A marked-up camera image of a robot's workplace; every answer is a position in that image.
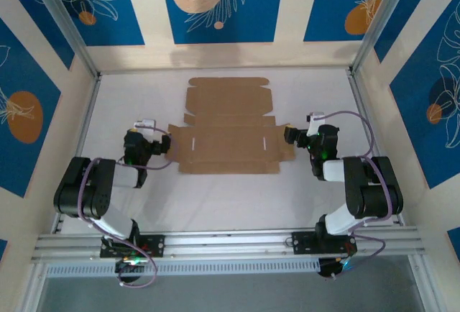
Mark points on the aluminium side rail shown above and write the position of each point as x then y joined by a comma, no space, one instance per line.
77,154
363,110

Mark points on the blue floral wall panel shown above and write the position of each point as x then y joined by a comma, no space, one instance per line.
104,28
251,21
406,21
455,242
413,139
21,74
39,21
3,251
330,10

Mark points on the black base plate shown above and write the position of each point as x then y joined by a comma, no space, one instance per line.
305,242
154,245

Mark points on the long aluminium mounting rail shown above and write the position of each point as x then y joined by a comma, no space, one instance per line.
223,242

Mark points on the brown cardboard paper box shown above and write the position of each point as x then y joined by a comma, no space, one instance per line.
230,139

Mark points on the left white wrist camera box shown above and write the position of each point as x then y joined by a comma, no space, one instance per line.
144,124

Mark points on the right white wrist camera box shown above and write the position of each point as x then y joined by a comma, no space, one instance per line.
314,123

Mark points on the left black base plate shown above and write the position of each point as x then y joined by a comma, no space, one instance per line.
154,245

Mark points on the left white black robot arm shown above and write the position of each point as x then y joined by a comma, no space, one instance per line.
97,197

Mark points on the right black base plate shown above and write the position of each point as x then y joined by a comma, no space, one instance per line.
305,242

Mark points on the thin aluminium edge rail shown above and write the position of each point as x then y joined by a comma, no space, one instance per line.
223,71

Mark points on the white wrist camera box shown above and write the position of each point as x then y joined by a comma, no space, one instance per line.
314,123
144,124

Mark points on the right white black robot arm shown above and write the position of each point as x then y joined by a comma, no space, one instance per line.
373,190

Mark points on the aluminium frame post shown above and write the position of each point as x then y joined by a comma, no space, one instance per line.
384,13
61,13

